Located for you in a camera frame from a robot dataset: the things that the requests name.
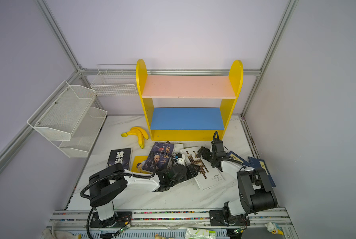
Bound black book white characters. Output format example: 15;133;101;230
107;148;132;170

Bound white Javen Mao portfolio book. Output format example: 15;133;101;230
180;146;224;190

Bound white Chokladfabriken book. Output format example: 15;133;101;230
172;143;184;155

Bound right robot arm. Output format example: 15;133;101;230
197;139;278;224

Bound white green carton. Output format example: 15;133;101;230
185;228;216;239

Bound yellow paperback book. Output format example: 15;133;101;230
131;156;150;174

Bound aluminium front rail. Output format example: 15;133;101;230
46;208;298;239

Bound white wire basket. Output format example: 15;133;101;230
90;64;138;97

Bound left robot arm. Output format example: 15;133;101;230
80;164;200;221

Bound blue book yellow label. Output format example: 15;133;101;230
227;151;251;167
248;156;276;187

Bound blue book yellow label far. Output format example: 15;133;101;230
248;156;276;187

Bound yellow banana bunch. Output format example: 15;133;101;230
121;126;149;149

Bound small toy figure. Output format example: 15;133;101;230
265;222;284;235

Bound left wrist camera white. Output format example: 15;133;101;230
175;153;186;165

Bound blue book yellow label near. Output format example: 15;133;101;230
227;151;251;167

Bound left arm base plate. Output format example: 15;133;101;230
89;211;133;228

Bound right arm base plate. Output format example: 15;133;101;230
209;210;250;227

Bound white mesh two-tier rack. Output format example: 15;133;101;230
27;81;107;158

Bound dark purple portrait book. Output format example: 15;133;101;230
141;142;174;173

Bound yellow pink blue bookshelf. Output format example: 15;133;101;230
136;59;244;141

